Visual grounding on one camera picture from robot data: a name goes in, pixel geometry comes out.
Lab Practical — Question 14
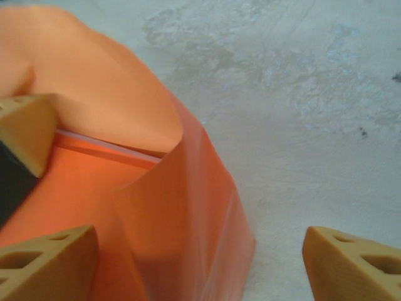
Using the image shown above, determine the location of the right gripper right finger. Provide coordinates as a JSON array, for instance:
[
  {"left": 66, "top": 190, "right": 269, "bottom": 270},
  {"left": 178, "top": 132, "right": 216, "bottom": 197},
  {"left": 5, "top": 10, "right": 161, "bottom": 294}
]
[{"left": 302, "top": 226, "right": 401, "bottom": 301}]

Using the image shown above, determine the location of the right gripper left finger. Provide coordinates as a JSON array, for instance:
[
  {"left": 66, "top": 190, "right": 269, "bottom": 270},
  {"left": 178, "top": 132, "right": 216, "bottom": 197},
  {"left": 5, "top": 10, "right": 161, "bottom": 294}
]
[{"left": 0, "top": 224, "right": 100, "bottom": 301}]

